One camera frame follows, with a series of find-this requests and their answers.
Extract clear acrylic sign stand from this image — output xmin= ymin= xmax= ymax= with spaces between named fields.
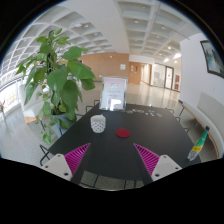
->
xmin=99 ymin=77 xmax=127 ymax=111

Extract white wall bench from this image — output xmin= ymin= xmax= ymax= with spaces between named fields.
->
xmin=180 ymin=93 xmax=224 ymax=158

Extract small colourful badges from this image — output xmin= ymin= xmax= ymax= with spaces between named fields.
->
xmin=126 ymin=108 xmax=163 ymax=117

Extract green labelled plastic bottle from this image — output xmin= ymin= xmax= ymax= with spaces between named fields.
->
xmin=187 ymin=126 xmax=210 ymax=161

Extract framed wall picture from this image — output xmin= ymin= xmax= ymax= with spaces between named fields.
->
xmin=201 ymin=40 xmax=224 ymax=78

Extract red round coaster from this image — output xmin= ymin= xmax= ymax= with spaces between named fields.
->
xmin=115 ymin=129 xmax=130 ymax=138

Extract large green potted plant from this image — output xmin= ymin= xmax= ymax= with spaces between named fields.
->
xmin=17 ymin=28 xmax=95 ymax=144

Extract grey plant pot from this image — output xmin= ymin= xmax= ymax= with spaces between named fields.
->
xmin=50 ymin=113 xmax=77 ymax=138

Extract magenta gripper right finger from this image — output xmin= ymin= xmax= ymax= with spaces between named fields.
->
xmin=134 ymin=143 xmax=181 ymax=181

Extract white perforated cup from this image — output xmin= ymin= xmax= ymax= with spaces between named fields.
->
xmin=90 ymin=115 xmax=106 ymax=133

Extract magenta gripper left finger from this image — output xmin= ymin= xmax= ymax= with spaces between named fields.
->
xmin=42 ymin=143 xmax=90 ymax=181

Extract black chair left side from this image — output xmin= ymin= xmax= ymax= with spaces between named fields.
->
xmin=39 ymin=144 xmax=53 ymax=166

